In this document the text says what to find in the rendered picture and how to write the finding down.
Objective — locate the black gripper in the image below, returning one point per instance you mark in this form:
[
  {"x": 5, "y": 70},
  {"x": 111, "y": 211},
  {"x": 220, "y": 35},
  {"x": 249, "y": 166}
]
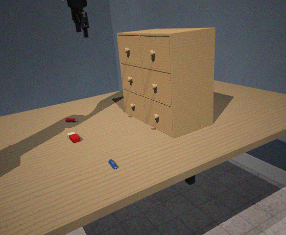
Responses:
[{"x": 79, "y": 17}]

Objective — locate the blue aaa battery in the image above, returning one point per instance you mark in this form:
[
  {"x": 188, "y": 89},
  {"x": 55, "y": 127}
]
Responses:
[{"x": 112, "y": 164}]

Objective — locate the red rectangular block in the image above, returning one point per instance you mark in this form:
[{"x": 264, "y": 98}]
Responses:
[{"x": 73, "y": 137}]

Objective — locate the small wooden chest of drawers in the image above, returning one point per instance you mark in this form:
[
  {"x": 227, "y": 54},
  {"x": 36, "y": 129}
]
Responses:
[{"x": 192, "y": 60}]

